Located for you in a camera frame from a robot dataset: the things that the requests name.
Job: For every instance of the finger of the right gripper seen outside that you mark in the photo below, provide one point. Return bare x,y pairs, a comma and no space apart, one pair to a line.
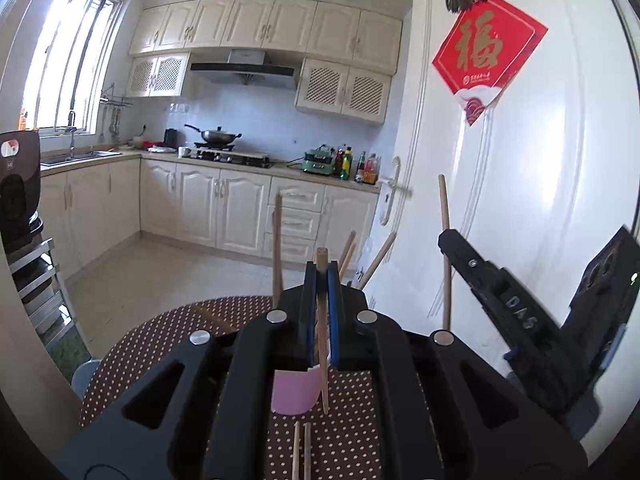
517,315

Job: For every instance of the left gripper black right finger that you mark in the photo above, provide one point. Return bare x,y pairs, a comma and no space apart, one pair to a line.
443,412

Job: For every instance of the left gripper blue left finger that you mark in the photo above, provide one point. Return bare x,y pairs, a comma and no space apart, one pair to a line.
202,412

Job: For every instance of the dark wooden chopstick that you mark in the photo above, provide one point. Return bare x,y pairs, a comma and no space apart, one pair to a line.
447,288

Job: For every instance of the wooden chopstick pile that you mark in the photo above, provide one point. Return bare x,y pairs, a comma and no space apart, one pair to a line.
296,452

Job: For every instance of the thin wooden chopstick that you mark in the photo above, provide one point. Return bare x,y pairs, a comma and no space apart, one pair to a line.
322,326

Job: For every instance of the wooden chopstick with ridges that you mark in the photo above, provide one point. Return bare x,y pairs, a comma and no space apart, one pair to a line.
376,262

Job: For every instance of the kitchen faucet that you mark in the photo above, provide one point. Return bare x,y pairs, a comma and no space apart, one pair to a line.
71,130

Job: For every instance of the pink cylindrical utensil holder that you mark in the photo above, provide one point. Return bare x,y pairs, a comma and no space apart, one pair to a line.
295,393

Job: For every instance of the brown polka dot tablecloth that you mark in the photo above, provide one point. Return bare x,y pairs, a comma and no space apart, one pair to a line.
203,411

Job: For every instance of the wooden chopstick on table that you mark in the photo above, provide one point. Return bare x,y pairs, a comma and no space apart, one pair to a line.
307,462

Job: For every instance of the white door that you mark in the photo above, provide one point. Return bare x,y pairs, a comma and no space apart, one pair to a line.
539,184

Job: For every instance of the metal shelf rack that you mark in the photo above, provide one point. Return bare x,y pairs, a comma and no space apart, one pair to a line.
40,285

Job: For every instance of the orange sauce bottle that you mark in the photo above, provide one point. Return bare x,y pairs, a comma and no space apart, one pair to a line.
370,170

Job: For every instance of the dark sauce bottle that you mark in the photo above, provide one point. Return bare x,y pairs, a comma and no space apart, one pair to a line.
358,177

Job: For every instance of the lower cream cabinets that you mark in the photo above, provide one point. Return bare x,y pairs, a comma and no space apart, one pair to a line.
93,204

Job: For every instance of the green bottle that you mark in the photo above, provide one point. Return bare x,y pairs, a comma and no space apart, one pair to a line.
346,168

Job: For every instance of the green electric cooker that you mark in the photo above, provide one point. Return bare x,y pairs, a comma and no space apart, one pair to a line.
319,161

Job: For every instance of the gas stove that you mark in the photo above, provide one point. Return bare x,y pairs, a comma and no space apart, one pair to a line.
231,157

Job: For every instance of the black electric kettle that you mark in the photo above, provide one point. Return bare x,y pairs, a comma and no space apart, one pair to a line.
171,138

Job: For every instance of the black wok with lid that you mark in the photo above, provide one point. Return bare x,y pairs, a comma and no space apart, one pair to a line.
217,137

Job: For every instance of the red fu paper decoration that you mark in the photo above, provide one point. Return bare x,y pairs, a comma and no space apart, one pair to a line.
484,50

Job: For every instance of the range hood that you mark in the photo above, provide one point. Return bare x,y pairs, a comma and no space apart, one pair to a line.
247,67

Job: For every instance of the window with bars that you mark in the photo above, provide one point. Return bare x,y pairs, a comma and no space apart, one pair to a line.
64,80

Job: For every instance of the silver door handle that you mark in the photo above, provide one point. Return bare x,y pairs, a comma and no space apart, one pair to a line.
390,187

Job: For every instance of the wall utensil rack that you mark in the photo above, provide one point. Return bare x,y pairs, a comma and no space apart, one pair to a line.
112,107

